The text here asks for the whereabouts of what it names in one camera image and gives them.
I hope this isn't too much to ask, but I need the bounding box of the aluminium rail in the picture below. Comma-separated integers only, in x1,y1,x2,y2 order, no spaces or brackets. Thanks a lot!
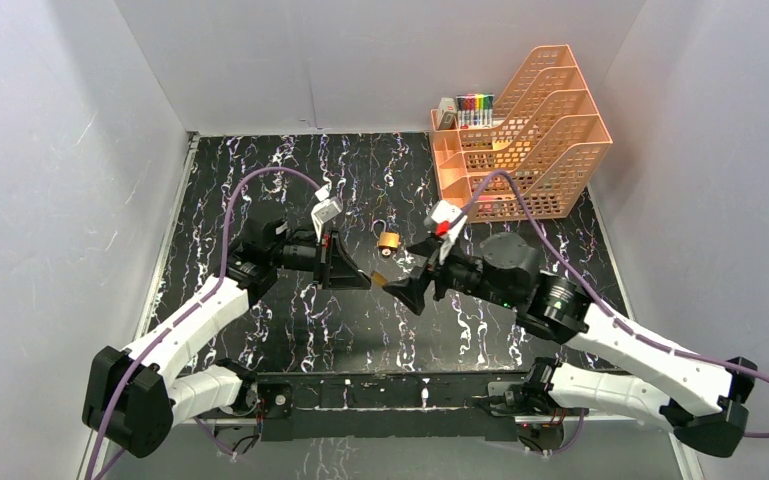
92,374,689,427
132,131,201,341

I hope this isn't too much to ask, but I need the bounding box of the aluminium left side rail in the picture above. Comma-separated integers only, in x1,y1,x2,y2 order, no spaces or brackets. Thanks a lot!
132,131,201,341

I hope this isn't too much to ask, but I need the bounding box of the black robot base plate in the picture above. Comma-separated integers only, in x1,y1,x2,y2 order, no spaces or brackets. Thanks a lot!
251,370,567,455

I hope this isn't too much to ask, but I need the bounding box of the coloured marker pen set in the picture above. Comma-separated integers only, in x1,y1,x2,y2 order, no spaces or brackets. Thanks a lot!
455,93,495,129

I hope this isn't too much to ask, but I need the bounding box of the grey eraser box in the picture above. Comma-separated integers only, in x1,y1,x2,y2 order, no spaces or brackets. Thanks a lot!
435,97,458,130

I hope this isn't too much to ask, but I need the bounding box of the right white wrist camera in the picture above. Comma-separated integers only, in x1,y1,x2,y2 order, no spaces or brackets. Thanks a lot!
423,200,467,264

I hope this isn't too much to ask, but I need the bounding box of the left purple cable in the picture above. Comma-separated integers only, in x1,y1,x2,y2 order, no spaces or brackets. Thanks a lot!
85,166,322,480

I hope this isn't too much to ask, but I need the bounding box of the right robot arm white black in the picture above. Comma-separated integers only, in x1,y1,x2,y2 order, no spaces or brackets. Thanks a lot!
383,233,754,458

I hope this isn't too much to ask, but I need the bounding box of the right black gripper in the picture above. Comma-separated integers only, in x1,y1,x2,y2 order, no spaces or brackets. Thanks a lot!
382,233,519,316

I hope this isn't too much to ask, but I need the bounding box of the large brass padlock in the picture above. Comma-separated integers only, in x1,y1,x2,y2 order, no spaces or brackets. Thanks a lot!
371,219,401,258

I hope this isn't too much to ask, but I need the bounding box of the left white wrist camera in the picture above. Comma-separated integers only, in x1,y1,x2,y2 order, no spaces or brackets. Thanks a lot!
311,185,343,241

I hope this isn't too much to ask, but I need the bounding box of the aluminium front rail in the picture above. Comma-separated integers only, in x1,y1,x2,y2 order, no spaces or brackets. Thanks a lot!
92,374,689,427

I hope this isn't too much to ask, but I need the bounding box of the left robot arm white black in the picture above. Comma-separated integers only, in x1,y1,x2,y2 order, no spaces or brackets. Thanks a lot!
82,198,371,458

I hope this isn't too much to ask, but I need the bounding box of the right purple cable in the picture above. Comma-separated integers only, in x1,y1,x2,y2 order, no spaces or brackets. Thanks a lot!
463,170,769,458

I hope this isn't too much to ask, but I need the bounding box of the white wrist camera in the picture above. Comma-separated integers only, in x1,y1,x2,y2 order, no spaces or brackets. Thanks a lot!
311,185,343,241
423,200,467,264

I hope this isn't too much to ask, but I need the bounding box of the purple cable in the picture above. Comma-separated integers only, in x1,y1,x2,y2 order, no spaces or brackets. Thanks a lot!
85,166,322,480
463,170,769,458

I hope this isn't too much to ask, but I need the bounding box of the orange plastic file organizer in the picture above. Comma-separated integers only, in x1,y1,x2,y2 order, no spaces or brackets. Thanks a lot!
430,44,613,222

